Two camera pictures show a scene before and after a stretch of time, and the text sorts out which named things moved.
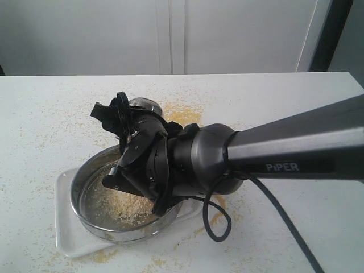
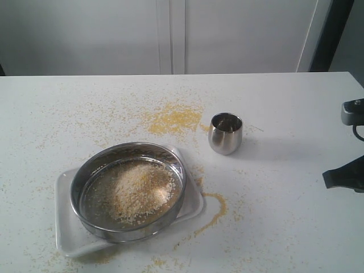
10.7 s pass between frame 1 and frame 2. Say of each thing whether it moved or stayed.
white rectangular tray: stayed
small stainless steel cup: moved
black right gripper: moved
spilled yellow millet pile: stayed
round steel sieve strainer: stayed
